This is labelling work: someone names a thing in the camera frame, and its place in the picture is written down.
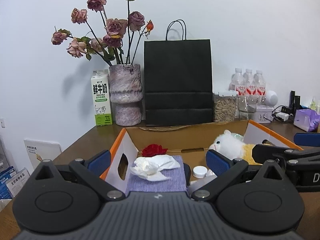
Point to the empty drinking glass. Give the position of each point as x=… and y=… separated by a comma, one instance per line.
x=247, y=106

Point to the black power strip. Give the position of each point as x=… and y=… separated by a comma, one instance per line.
x=283, y=109

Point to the white round speaker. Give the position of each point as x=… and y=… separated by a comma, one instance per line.
x=271, y=98

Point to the purple knitted cloth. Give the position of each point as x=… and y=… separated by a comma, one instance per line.
x=176, y=183

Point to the orange pumpkin cardboard box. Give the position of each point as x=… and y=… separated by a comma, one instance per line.
x=190, y=142

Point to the left water bottle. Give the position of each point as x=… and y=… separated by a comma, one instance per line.
x=238, y=82

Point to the green white milk carton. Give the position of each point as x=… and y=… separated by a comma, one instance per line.
x=101, y=98

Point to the white charger plug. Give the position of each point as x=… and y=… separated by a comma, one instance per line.
x=282, y=116

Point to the white plastic bottle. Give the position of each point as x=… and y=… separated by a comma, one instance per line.
x=197, y=184

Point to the right water bottle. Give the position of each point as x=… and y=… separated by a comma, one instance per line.
x=260, y=83

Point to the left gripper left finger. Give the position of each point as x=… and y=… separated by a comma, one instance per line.
x=88, y=172

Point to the white screw cap lid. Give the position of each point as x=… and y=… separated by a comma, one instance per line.
x=199, y=172

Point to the red artificial rose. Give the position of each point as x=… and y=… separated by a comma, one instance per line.
x=153, y=150

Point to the purple textured vase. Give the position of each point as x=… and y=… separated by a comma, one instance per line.
x=126, y=93

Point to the water bottle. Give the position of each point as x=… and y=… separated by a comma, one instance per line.
x=238, y=82
x=250, y=83
x=260, y=83

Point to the white tissue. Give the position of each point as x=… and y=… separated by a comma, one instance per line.
x=149, y=168

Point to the clear container of pellets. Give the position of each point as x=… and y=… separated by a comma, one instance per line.
x=224, y=107

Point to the dried pink rose bouquet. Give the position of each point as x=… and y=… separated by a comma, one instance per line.
x=120, y=42

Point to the black paper shopping bag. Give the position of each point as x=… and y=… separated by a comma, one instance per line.
x=178, y=81

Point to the iridescent plastic wrap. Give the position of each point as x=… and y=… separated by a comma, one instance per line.
x=238, y=136

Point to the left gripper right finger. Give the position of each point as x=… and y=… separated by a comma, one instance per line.
x=228, y=173

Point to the middle water bottle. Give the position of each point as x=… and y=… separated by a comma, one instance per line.
x=250, y=83

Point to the white yellow plush toy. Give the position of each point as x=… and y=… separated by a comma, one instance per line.
x=232, y=148

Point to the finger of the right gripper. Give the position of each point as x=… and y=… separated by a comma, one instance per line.
x=286, y=156
x=307, y=139

